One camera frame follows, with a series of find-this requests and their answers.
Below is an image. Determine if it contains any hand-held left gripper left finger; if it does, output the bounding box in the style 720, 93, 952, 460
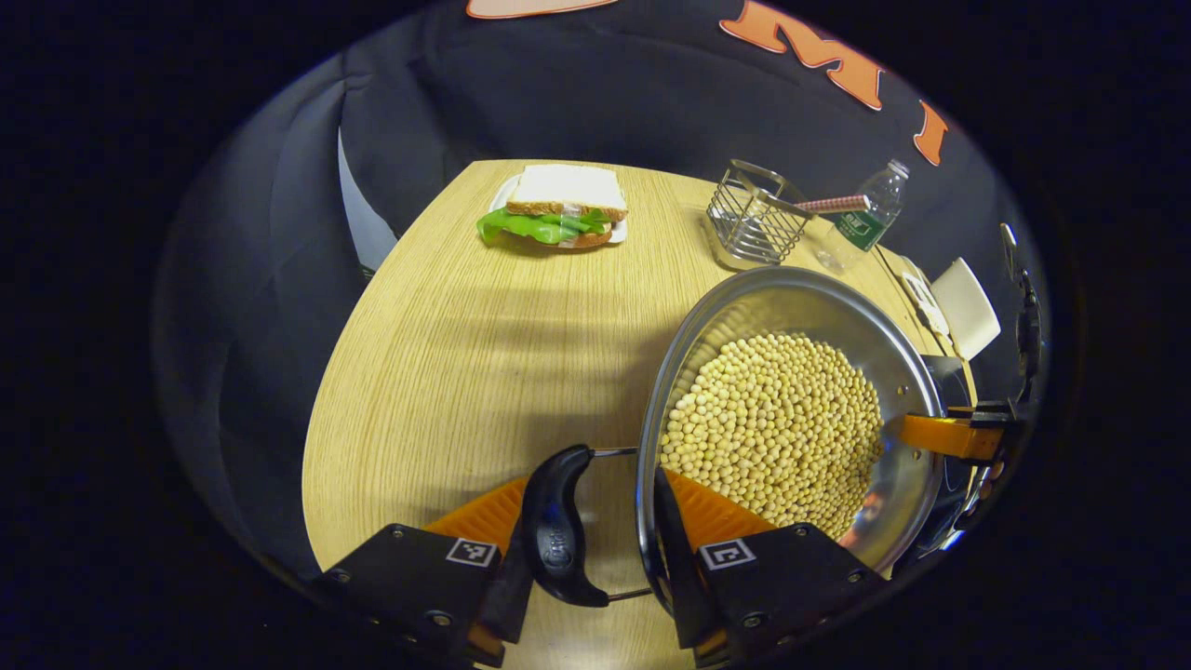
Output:
312, 475, 536, 669

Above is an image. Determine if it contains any white toaster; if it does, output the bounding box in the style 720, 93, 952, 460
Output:
930, 258, 1002, 362

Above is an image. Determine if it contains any sandwich with green lettuce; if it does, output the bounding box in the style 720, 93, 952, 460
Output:
476, 165, 629, 250

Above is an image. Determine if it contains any metal wire basket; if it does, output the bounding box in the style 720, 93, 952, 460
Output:
705, 158, 812, 271

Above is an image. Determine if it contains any steel pot with black handles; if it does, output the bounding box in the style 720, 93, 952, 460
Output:
521, 266, 950, 620

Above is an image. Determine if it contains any clear plastic water bottle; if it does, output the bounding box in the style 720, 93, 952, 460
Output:
810, 158, 911, 273

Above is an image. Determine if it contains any white sectioned dish of beans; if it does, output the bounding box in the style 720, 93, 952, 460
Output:
899, 270, 952, 338

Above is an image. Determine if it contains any heap of yellow soybeans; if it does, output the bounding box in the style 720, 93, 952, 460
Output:
659, 332, 885, 543

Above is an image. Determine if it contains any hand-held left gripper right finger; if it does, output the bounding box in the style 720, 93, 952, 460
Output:
651, 465, 890, 669

